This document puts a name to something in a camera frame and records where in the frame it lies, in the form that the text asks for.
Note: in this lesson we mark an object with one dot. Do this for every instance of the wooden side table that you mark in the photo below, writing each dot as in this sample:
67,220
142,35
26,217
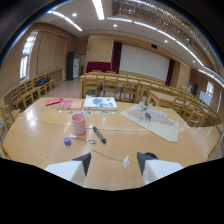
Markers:
165,98

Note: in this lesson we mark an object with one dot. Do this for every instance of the clear plastic model pieces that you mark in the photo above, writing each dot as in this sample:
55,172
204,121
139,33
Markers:
148,114

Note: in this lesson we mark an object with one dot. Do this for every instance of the window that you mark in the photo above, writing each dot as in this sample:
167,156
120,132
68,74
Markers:
26,56

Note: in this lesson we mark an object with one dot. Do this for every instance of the white book with grey print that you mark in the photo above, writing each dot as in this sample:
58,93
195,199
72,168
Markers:
100,102

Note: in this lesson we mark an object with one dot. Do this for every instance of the pink and orange book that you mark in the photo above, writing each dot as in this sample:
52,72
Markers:
69,104

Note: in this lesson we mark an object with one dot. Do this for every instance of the small purple cube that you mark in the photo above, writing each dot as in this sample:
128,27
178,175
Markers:
67,141

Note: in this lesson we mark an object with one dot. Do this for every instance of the red covered podium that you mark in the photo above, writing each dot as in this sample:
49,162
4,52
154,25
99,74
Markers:
98,66

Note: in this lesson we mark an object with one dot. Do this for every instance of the thin stick with white flower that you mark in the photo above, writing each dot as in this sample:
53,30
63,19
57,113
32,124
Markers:
116,159

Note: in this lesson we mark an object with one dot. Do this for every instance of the dark red curtain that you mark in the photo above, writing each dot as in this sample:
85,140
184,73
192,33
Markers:
116,56

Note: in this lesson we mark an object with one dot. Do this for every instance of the dark bag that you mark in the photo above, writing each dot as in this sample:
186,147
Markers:
42,81

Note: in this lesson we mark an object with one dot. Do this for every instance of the black round object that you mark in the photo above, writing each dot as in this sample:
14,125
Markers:
151,155

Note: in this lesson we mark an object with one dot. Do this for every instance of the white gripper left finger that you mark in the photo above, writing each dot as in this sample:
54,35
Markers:
71,169

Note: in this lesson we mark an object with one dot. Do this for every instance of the pink cup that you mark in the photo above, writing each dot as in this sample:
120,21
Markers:
79,123

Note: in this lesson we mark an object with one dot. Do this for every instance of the black marker pen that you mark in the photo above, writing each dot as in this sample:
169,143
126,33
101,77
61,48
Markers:
99,134

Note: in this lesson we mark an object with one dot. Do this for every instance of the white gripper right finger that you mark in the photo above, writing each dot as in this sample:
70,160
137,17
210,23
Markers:
156,169

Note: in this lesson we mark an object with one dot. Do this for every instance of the wooden chair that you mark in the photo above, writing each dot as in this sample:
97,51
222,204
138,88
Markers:
110,86
90,85
130,89

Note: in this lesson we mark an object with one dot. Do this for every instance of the metal spoon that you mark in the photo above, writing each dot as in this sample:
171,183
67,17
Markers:
85,139

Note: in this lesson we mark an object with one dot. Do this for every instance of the red packet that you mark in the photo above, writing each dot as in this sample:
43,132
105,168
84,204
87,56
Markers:
53,101

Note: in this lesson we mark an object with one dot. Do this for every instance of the white projection screen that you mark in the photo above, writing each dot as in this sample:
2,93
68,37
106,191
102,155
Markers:
144,62

